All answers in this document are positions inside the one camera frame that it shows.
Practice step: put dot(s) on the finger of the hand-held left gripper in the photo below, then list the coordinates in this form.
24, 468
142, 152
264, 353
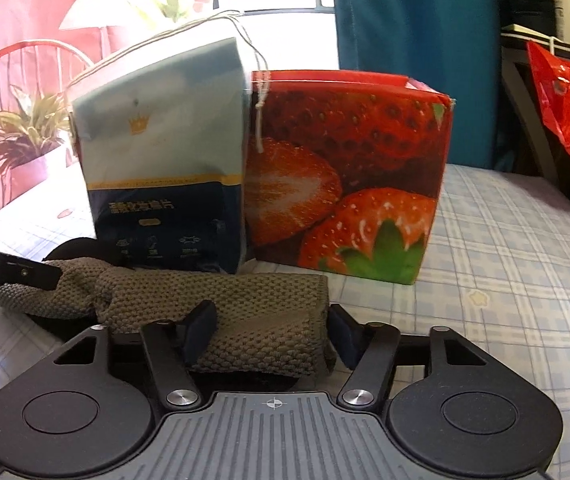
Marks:
25, 272

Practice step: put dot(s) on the checked bed sheet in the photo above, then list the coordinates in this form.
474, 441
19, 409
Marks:
515, 260

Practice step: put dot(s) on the blue paper bag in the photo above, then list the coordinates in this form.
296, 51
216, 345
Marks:
165, 110

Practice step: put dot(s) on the white window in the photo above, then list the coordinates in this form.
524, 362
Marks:
290, 35

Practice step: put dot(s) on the red strawberry print box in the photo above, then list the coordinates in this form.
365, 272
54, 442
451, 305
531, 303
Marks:
365, 130

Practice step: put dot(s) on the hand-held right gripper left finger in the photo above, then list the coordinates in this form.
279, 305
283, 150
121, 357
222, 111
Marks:
197, 332

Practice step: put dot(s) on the teal curtain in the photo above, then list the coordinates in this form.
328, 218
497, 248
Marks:
415, 20

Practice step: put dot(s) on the grey knitted cloth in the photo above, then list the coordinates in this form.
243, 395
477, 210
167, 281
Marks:
265, 305

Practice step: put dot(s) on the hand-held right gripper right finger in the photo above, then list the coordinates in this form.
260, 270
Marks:
345, 335

